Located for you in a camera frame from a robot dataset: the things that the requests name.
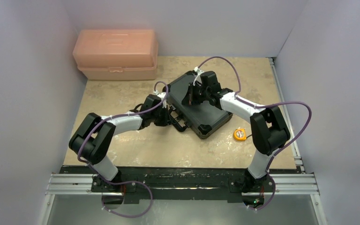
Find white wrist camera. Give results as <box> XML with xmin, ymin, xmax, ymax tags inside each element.
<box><xmin>192</xmin><ymin>67</ymin><xmax>204</xmax><ymax>86</ymax></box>
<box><xmin>154</xmin><ymin>90</ymin><xmax>168</xmax><ymax>109</ymax></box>

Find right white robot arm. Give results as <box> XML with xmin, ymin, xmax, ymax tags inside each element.
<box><xmin>182</xmin><ymin>69</ymin><xmax>291</xmax><ymax>191</ymax></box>

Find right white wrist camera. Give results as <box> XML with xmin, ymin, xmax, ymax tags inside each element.
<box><xmin>192</xmin><ymin>67</ymin><xmax>204</xmax><ymax>86</ymax></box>

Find black poker set case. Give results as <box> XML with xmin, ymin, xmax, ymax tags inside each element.
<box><xmin>167</xmin><ymin>71</ymin><xmax>233</xmax><ymax>139</ymax></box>

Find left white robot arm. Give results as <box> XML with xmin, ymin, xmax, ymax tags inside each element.
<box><xmin>68</xmin><ymin>93</ymin><xmax>169</xmax><ymax>192</ymax></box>

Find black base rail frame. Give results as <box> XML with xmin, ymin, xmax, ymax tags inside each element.
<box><xmin>59</xmin><ymin>166</ymin><xmax>277</xmax><ymax>206</ymax></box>

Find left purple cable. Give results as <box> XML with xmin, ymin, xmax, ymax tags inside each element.
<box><xmin>76</xmin><ymin>81</ymin><xmax>170</xmax><ymax>187</ymax></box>

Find pink plastic storage box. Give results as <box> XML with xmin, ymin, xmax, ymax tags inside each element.
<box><xmin>73</xmin><ymin>29</ymin><xmax>158</xmax><ymax>81</ymax></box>

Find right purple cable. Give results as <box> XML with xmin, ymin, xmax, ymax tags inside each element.
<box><xmin>197</xmin><ymin>56</ymin><xmax>312</xmax><ymax>174</ymax></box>

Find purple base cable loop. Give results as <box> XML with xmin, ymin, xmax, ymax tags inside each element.
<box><xmin>101</xmin><ymin>180</ymin><xmax>154</xmax><ymax>219</ymax></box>

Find yellow measuring tape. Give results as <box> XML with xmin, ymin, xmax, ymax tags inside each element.
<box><xmin>232</xmin><ymin>128</ymin><xmax>252</xmax><ymax>142</ymax></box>

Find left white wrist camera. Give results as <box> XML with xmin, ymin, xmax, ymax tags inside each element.
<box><xmin>154</xmin><ymin>90</ymin><xmax>168</xmax><ymax>109</ymax></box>

